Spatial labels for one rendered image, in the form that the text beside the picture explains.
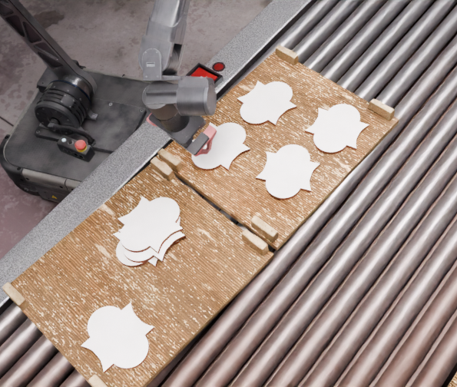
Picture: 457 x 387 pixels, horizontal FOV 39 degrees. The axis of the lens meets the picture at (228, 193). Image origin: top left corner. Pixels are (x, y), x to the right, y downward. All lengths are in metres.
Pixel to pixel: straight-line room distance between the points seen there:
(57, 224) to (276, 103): 0.55
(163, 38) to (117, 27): 2.00
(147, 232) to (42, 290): 0.23
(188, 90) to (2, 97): 1.95
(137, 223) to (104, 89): 1.31
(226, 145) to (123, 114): 1.07
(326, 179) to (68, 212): 0.55
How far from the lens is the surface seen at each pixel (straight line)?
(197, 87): 1.17
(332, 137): 1.41
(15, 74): 3.12
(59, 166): 2.39
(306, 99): 1.49
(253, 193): 1.34
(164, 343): 1.22
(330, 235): 1.31
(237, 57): 1.62
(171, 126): 1.24
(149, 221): 1.31
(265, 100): 1.48
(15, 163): 2.46
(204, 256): 1.28
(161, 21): 1.18
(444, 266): 1.31
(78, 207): 1.43
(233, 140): 1.42
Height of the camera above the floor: 2.06
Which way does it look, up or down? 57 degrees down
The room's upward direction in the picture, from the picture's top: 10 degrees counter-clockwise
